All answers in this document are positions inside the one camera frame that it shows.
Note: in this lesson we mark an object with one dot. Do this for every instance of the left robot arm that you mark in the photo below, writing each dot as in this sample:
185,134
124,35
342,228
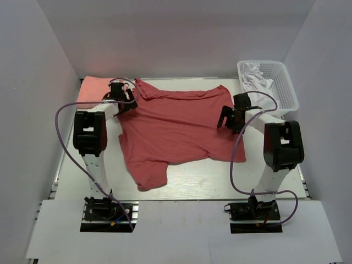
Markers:
90,138

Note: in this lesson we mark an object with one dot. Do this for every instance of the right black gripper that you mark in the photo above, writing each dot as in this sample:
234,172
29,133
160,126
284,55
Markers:
227,111

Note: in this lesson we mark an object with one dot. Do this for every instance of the folded salmon t-shirt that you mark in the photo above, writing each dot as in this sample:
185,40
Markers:
93,89

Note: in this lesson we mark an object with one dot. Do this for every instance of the white crumpled t-shirt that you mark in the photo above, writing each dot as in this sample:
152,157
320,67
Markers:
253,80

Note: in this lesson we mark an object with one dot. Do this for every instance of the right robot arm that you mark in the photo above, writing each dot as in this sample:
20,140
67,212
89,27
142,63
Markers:
282,148

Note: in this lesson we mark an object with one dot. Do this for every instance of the red t-shirt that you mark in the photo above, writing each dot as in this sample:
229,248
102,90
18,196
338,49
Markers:
173,127

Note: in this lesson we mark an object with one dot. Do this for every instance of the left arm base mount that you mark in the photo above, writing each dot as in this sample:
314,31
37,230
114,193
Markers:
102,216

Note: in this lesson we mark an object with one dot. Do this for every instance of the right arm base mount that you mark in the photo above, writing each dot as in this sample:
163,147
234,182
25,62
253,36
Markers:
243,220

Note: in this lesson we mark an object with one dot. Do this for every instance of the white plastic basket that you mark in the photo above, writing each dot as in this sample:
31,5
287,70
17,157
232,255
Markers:
282,87

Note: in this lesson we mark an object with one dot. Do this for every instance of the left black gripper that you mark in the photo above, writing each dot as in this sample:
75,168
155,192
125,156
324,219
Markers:
129,106

